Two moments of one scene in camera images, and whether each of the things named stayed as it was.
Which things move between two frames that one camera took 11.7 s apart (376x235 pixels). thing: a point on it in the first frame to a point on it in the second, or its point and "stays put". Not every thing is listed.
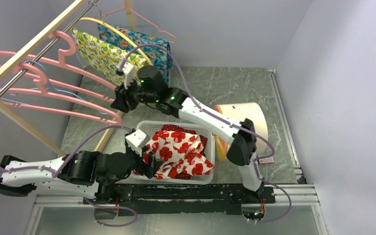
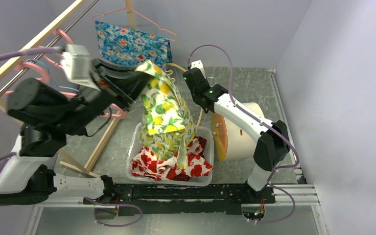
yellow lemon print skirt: [105, 57] to [167, 127]
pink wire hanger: [128, 7] stays put
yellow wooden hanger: [121, 33] to [171, 72]
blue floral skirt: [158, 50] stays put
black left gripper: [153, 164] to [132, 82]
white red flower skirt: [181, 152] stays put
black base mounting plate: [137, 199] stays put
